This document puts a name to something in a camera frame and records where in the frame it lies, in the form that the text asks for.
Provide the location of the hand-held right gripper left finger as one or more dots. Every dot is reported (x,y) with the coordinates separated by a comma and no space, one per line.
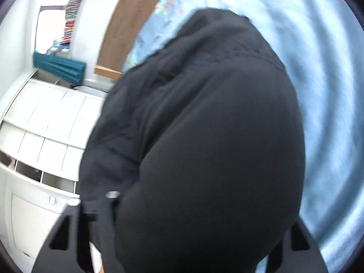
(74,247)

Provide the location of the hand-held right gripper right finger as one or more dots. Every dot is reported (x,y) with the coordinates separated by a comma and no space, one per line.
(298,258)

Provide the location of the black puffer coat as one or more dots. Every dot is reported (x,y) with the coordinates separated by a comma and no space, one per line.
(204,133)

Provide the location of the white wardrobe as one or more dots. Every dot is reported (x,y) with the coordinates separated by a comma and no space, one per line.
(42,119)

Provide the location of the teal curtain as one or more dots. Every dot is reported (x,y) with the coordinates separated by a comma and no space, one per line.
(62,66)

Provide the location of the blue dinosaur printed bed sheet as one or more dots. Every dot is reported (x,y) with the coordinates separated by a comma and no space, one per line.
(312,62)

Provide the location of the row of books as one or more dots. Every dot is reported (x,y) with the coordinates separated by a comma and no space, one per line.
(71,20)

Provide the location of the wooden headboard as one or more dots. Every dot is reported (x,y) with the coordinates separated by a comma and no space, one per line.
(128,20)

